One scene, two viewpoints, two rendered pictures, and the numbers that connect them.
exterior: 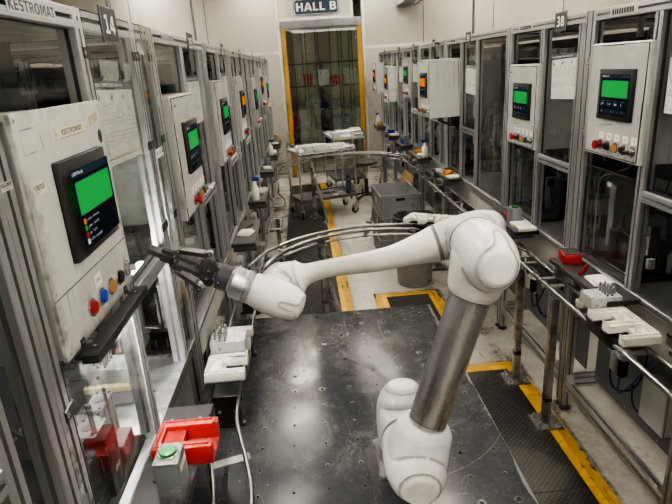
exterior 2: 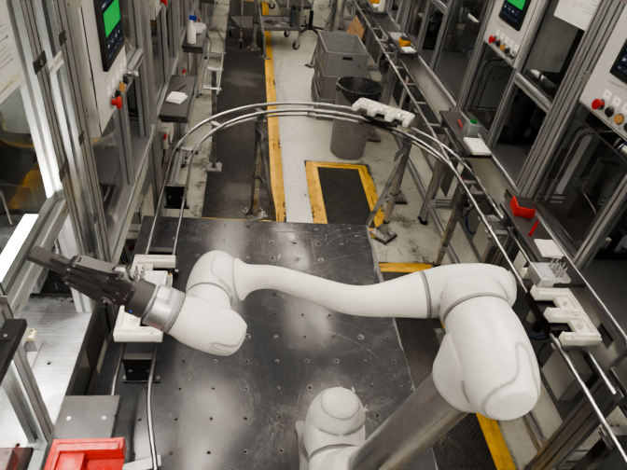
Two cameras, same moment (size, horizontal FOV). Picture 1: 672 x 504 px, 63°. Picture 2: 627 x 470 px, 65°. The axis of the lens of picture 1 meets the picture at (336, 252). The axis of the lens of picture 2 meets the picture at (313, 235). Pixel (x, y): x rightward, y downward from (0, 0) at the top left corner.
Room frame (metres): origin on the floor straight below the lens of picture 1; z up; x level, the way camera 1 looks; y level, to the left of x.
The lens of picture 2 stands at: (0.69, 0.09, 2.11)
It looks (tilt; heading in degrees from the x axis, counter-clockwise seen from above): 39 degrees down; 351
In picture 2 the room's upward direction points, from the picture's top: 9 degrees clockwise
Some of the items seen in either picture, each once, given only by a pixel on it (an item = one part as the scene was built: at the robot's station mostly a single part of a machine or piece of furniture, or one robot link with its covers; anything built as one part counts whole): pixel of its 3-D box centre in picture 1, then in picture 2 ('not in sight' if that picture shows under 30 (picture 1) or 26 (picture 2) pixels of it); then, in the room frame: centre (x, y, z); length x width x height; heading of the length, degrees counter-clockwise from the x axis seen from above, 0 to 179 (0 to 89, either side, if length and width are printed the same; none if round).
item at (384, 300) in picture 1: (416, 316); (343, 196); (3.80, -0.59, 0.01); 1.00 x 0.55 x 0.01; 2
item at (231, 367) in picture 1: (231, 357); (147, 299); (1.86, 0.43, 0.84); 0.36 x 0.14 x 0.10; 2
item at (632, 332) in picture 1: (614, 325); (554, 308); (1.91, -1.07, 0.84); 0.37 x 0.14 x 0.10; 2
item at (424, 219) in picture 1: (432, 223); (382, 116); (3.48, -0.66, 0.84); 0.37 x 0.14 x 0.10; 60
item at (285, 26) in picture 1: (325, 100); not in sight; (9.87, 0.01, 1.31); 1.36 x 0.10 x 2.62; 92
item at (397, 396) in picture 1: (403, 415); (335, 424); (1.41, -0.17, 0.85); 0.18 x 0.16 x 0.22; 0
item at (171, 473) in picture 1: (168, 472); not in sight; (1.08, 0.44, 0.97); 0.08 x 0.08 x 0.12; 2
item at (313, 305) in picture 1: (311, 232); (247, 68); (6.23, 0.27, 0.01); 5.85 x 0.59 x 0.01; 2
